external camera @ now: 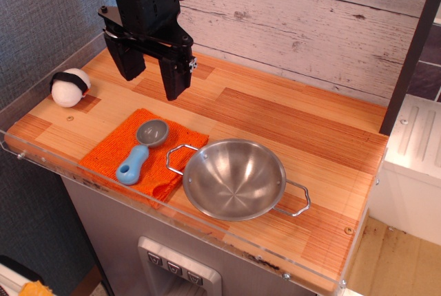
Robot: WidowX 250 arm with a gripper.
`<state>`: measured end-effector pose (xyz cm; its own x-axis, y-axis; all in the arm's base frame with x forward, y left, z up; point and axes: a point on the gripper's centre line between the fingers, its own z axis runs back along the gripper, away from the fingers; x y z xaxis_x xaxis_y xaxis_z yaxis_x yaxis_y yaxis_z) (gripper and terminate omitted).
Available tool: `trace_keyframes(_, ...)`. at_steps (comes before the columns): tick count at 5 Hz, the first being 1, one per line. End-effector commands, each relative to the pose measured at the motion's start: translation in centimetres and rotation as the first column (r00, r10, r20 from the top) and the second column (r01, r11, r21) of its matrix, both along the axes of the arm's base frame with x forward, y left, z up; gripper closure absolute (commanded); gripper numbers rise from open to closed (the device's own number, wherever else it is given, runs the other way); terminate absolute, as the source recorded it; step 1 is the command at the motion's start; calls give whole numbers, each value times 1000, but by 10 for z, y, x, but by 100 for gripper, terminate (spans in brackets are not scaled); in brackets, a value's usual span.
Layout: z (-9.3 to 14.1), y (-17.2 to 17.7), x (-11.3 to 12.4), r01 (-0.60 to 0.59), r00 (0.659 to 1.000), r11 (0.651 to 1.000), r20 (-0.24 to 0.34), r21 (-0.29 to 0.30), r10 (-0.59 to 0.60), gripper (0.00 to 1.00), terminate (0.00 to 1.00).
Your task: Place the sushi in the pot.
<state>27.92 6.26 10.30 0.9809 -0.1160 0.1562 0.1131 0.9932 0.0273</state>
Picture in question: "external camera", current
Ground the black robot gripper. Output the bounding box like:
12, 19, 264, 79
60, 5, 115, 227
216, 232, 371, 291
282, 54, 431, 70
99, 0, 195, 101

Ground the white sushi toy black band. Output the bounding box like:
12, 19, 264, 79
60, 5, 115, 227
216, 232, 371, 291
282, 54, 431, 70
50, 68, 91, 107

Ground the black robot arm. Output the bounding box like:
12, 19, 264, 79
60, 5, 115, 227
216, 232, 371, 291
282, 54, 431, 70
99, 0, 197, 101

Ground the blue grey toy scoop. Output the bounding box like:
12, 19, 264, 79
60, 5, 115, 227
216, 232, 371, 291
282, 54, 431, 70
116, 119, 170, 186

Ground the orange knitted cloth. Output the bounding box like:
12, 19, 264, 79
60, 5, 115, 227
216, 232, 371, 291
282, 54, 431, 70
79, 109, 209, 209

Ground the clear acrylic table guard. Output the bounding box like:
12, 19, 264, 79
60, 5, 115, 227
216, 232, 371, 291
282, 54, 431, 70
0, 32, 389, 293

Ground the grey toy fridge cabinet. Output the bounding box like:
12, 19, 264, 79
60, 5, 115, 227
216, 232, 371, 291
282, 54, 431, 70
63, 177, 312, 295

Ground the ice dispenser panel with buttons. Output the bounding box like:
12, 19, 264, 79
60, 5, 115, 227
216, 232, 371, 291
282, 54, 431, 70
138, 236, 223, 295

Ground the yellow object bottom left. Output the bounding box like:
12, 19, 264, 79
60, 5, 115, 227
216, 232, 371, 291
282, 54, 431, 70
18, 281, 54, 296

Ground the steel pot with handles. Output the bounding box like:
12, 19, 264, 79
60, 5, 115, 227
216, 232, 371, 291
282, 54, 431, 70
166, 138, 311, 221

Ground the dark vertical post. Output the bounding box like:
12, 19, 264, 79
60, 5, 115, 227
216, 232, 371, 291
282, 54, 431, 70
379, 0, 440, 136

